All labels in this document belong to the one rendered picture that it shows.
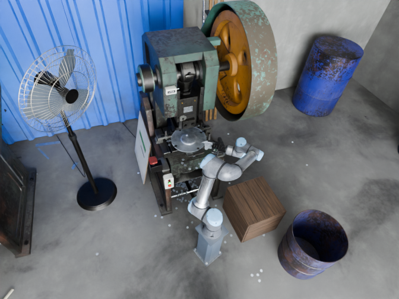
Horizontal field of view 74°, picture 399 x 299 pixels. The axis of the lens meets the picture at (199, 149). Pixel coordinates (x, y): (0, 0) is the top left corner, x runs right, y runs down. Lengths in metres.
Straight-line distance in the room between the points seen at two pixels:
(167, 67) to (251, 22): 0.57
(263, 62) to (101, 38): 1.74
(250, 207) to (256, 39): 1.36
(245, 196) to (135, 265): 1.11
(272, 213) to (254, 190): 0.26
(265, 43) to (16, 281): 2.56
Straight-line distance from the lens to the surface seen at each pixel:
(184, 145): 2.14
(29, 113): 1.85
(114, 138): 3.37
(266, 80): 1.74
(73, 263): 2.66
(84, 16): 2.87
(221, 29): 2.18
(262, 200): 2.45
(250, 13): 1.83
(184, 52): 1.82
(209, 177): 1.72
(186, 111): 2.04
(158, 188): 2.80
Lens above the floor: 2.37
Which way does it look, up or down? 48 degrees down
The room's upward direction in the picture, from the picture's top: 5 degrees clockwise
